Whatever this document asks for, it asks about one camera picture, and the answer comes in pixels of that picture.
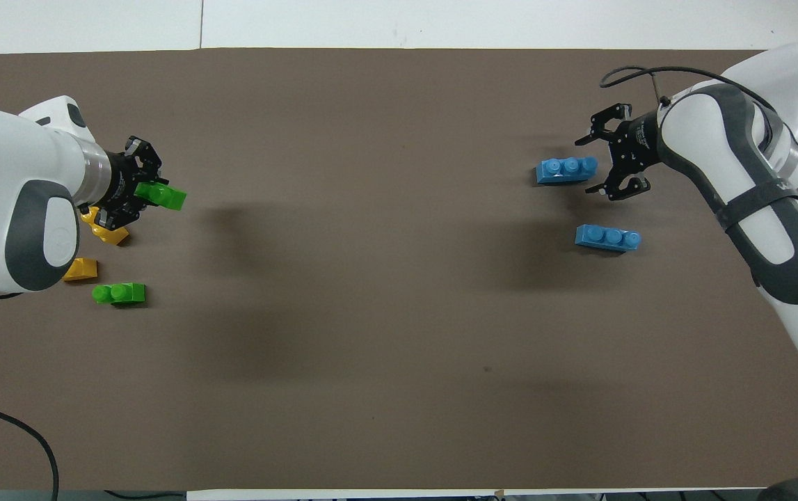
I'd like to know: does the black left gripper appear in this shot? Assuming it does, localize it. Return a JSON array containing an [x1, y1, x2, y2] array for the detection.
[[95, 136, 162, 231]]

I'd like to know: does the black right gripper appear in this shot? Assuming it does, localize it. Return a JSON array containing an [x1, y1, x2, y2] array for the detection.
[[575, 103, 664, 202]]

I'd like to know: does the green two-stud toy brick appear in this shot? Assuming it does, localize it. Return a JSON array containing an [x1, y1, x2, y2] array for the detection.
[[92, 282, 147, 306], [135, 179, 187, 212]]

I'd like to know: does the blue three-stud toy brick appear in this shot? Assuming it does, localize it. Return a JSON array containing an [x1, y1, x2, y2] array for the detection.
[[535, 156, 599, 186], [574, 223, 642, 253]]

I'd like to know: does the yellow two-stud toy brick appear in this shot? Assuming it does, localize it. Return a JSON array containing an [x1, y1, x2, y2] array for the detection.
[[81, 206, 130, 246], [63, 257, 99, 283]]

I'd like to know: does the brown table mat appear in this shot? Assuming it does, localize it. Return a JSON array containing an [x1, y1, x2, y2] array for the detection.
[[0, 47, 798, 491]]

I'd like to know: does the black loose cable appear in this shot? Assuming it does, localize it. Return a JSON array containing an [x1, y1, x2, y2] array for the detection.
[[0, 398, 60, 501]]

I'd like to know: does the thin black cable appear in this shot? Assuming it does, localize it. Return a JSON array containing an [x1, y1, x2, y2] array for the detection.
[[103, 490, 187, 500]]

